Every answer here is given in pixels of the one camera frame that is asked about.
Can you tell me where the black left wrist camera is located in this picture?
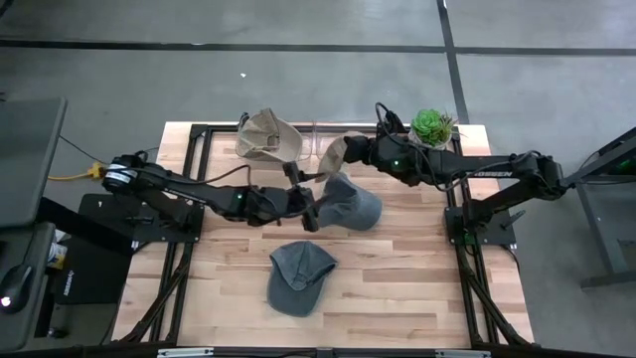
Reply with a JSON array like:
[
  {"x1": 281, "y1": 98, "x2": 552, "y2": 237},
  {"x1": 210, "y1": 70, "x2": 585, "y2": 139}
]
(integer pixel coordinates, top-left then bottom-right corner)
[{"x1": 262, "y1": 187, "x2": 292, "y2": 215}]

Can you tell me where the black slanted bar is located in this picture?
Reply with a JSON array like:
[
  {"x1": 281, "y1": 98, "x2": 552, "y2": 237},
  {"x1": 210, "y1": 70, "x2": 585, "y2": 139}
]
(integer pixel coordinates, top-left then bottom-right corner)
[{"x1": 35, "y1": 196, "x2": 136, "y2": 258}]

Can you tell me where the black Trossen box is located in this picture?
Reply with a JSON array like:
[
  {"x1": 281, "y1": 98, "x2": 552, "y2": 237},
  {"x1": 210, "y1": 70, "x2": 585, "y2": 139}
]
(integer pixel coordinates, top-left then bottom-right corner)
[{"x1": 53, "y1": 237, "x2": 134, "y2": 306}]

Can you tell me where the black aluminium table frame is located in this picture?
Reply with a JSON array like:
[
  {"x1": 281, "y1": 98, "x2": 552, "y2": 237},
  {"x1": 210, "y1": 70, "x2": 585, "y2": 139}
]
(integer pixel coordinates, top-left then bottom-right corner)
[{"x1": 112, "y1": 121, "x2": 537, "y2": 349}]

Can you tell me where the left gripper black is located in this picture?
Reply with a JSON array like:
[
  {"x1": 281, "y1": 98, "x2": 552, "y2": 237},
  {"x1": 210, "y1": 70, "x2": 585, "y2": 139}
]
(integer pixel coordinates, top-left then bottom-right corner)
[{"x1": 247, "y1": 161, "x2": 333, "y2": 234}]

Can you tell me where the white faceted plant pot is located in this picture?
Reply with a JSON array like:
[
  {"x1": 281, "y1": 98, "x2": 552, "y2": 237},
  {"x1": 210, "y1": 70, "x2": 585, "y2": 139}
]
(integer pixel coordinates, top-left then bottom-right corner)
[{"x1": 407, "y1": 128, "x2": 454, "y2": 151}]

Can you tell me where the yellow blue packet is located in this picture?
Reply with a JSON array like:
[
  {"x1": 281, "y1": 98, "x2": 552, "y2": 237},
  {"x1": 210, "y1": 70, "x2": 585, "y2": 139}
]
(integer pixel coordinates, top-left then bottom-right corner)
[{"x1": 48, "y1": 241, "x2": 69, "y2": 270}]

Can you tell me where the silver metal bracket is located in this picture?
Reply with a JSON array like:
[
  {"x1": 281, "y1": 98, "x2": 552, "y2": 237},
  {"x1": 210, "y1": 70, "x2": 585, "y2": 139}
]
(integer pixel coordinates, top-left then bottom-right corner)
[
  {"x1": 157, "y1": 347, "x2": 215, "y2": 358},
  {"x1": 435, "y1": 349, "x2": 493, "y2": 358}
]

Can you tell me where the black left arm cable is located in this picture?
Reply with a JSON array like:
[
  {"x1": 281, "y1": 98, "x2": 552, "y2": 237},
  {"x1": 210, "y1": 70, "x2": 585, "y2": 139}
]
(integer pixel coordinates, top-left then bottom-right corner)
[{"x1": 196, "y1": 163, "x2": 253, "y2": 190}]

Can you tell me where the grey side desk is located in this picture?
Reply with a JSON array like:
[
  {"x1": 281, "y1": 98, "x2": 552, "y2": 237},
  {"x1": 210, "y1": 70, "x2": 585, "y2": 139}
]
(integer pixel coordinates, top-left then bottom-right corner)
[{"x1": 0, "y1": 221, "x2": 57, "y2": 352}]

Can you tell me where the thin black floor cable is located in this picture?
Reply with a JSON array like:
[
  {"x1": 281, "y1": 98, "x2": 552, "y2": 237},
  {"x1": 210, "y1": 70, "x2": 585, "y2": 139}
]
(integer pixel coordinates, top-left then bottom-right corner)
[{"x1": 59, "y1": 133, "x2": 108, "y2": 168}]

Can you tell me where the yellow power cable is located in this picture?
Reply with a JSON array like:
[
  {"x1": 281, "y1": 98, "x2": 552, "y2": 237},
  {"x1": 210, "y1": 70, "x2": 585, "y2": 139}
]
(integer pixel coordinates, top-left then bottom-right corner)
[{"x1": 47, "y1": 170, "x2": 90, "y2": 183}]

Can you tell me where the grey flat monitor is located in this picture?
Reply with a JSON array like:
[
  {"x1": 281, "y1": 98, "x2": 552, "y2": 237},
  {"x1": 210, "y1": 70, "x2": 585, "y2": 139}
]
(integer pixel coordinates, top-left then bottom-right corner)
[{"x1": 0, "y1": 96, "x2": 69, "y2": 230}]

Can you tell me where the beige baseball cap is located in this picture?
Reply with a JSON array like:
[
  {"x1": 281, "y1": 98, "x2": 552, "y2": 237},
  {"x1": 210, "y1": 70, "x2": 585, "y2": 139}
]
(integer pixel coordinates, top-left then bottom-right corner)
[
  {"x1": 316, "y1": 130, "x2": 367, "y2": 184},
  {"x1": 234, "y1": 106, "x2": 305, "y2": 164}
]

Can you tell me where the grey metal stand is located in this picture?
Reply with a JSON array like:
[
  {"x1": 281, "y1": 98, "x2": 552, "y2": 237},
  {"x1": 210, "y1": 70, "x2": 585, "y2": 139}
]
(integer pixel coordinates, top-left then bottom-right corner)
[{"x1": 560, "y1": 126, "x2": 636, "y2": 290}]

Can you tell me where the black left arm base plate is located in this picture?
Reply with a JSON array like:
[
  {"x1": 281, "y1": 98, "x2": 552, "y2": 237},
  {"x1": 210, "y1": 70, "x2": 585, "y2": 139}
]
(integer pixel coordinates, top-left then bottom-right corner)
[{"x1": 78, "y1": 192, "x2": 206, "y2": 245}]

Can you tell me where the green succulent plant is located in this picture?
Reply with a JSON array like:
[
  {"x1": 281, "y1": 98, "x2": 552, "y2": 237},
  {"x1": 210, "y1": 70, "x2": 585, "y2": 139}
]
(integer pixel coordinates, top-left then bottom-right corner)
[{"x1": 409, "y1": 107, "x2": 459, "y2": 148}]

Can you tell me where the grey denim baseball cap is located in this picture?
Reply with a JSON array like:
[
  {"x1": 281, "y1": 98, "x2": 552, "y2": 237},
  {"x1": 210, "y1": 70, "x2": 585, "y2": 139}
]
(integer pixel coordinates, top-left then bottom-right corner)
[
  {"x1": 316, "y1": 171, "x2": 385, "y2": 233},
  {"x1": 265, "y1": 240, "x2": 340, "y2": 318}
]

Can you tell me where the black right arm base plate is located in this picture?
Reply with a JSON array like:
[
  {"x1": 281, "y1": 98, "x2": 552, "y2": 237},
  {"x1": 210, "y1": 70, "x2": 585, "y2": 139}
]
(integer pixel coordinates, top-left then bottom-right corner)
[{"x1": 443, "y1": 205, "x2": 519, "y2": 248}]

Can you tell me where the black computer mouse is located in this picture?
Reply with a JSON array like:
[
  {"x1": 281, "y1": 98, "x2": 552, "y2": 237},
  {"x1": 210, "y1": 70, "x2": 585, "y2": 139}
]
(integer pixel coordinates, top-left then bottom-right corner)
[{"x1": 0, "y1": 263, "x2": 34, "y2": 315}]

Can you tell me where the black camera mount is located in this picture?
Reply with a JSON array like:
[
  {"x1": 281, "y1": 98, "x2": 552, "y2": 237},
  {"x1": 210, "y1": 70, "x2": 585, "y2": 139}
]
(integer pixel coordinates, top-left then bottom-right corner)
[{"x1": 382, "y1": 108, "x2": 406, "y2": 135}]

